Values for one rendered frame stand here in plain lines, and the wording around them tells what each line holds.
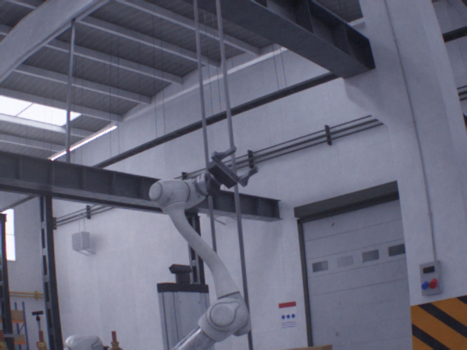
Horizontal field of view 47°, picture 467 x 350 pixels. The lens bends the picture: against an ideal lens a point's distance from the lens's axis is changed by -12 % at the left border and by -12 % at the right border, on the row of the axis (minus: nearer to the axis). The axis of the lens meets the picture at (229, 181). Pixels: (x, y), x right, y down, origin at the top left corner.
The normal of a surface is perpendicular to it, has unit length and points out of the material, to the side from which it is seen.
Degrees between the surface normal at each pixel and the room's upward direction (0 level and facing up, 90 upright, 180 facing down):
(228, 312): 87
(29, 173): 90
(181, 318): 90
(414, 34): 90
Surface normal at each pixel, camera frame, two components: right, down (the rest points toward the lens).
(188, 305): 0.86, -0.20
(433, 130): -0.65, -0.13
